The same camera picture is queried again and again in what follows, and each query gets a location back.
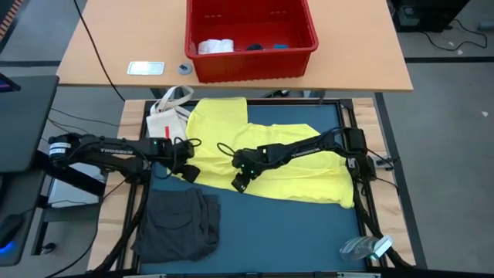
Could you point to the dark grey desk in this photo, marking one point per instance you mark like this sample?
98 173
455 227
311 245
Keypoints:
32 185
27 123

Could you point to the plywood base board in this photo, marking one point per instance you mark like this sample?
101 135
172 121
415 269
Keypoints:
388 216

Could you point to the light wooden desk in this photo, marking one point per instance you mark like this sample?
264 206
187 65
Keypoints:
347 46

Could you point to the black computer case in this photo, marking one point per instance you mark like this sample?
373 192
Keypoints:
424 15

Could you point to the black computer mouse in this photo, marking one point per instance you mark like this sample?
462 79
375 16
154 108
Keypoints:
9 228

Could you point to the grey floor box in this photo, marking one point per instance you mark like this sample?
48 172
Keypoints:
487 26

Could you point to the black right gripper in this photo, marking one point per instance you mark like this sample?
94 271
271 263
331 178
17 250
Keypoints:
249 160

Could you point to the black computer monitor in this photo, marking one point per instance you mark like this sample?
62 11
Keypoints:
7 83

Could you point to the black aluminium rig frame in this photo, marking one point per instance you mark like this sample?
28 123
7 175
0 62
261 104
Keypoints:
308 101

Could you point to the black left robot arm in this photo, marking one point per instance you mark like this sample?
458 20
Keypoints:
116 150

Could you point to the white cabinet box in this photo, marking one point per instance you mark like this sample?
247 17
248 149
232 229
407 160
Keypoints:
65 197

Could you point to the yellow t-shirt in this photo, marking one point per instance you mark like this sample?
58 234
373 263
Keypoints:
301 181

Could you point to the blue garment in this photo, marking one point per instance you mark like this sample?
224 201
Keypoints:
281 46

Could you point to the red plastic bin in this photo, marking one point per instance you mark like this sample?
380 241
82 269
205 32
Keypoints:
251 69

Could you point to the silver aluminium bar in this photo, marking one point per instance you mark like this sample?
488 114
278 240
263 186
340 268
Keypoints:
359 275
144 276

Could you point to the dark grey shorts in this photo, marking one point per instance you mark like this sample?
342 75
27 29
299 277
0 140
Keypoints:
173 228

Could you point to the black floor frame rail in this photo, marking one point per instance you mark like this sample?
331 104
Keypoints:
409 216

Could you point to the white cloth garment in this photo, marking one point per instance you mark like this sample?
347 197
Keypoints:
214 46

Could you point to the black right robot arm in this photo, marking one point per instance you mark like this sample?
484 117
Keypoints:
308 144

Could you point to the black garment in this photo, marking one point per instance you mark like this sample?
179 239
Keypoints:
254 47

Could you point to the small black floor object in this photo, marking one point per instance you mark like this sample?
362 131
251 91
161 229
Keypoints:
48 248

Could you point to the black desk leg frame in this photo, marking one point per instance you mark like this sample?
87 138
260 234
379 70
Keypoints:
69 177

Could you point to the orange striped strip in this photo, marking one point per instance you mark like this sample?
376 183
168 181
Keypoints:
9 17

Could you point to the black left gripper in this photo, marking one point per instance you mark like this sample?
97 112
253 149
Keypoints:
173 152

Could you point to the cream canvas tote bag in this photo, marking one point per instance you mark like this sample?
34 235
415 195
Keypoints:
160 123

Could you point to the clear plastic bag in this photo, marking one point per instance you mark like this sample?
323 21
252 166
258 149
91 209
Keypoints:
357 249

